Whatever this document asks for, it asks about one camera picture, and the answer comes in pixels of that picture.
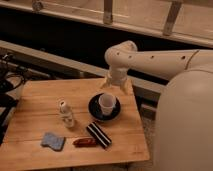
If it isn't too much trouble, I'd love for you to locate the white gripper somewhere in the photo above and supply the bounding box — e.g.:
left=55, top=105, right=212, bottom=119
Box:
left=101, top=67, right=129, bottom=95

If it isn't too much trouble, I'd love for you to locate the small white bottle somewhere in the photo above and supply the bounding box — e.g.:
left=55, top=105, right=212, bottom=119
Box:
left=59, top=101, right=75, bottom=128

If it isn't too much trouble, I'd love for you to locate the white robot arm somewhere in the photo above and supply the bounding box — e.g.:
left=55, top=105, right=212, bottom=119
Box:
left=105, top=41, right=213, bottom=171

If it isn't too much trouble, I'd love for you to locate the white cup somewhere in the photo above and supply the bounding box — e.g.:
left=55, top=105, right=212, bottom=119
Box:
left=98, top=93, right=116, bottom=115

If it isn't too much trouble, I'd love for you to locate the black saucer plate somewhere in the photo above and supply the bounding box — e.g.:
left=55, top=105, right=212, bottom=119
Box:
left=88, top=94, right=121, bottom=121

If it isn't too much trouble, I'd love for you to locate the black white striped block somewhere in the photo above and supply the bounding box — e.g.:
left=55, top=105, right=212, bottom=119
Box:
left=86, top=122, right=112, bottom=149

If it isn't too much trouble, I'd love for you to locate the red brown oblong object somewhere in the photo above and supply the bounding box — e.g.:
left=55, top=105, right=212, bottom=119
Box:
left=73, top=138, right=97, bottom=147

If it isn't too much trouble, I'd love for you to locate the blue sponge cloth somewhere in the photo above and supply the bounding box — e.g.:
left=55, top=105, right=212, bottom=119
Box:
left=41, top=132, right=66, bottom=151

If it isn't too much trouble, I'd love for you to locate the metal rail frame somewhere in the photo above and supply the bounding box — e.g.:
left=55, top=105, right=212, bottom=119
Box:
left=0, top=0, right=213, bottom=48

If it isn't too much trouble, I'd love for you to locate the black cables and equipment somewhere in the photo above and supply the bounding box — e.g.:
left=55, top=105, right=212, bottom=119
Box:
left=0, top=52, right=28, bottom=146

